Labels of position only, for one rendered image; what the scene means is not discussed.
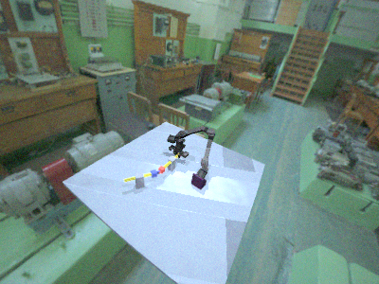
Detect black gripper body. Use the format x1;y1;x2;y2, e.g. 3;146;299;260
169;145;189;158

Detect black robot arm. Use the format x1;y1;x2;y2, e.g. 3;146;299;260
167;126;215;179

